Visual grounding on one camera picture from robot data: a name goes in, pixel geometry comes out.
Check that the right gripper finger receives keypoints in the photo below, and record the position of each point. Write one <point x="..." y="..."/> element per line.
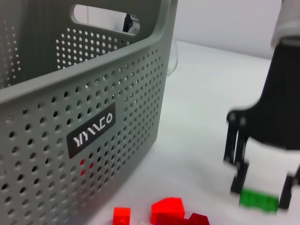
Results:
<point x="287" y="192"/>

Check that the large bright red toy brick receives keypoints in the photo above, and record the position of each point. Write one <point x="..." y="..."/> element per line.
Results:
<point x="167" y="207"/>

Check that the green toy brick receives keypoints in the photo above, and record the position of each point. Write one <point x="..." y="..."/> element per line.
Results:
<point x="257" y="201"/>

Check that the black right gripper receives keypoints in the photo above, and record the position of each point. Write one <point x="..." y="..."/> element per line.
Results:
<point x="281" y="105"/>

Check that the dark red toy brick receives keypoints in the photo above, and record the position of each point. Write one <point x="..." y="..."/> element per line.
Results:
<point x="197" y="220"/>

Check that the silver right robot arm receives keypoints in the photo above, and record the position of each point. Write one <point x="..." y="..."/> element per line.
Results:
<point x="288" y="23"/>

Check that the small bright red toy brick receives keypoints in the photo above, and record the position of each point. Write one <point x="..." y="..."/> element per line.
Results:
<point x="82" y="162"/>
<point x="122" y="215"/>

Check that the grey perforated plastic storage bin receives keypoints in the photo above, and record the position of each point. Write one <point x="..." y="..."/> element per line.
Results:
<point x="70" y="117"/>

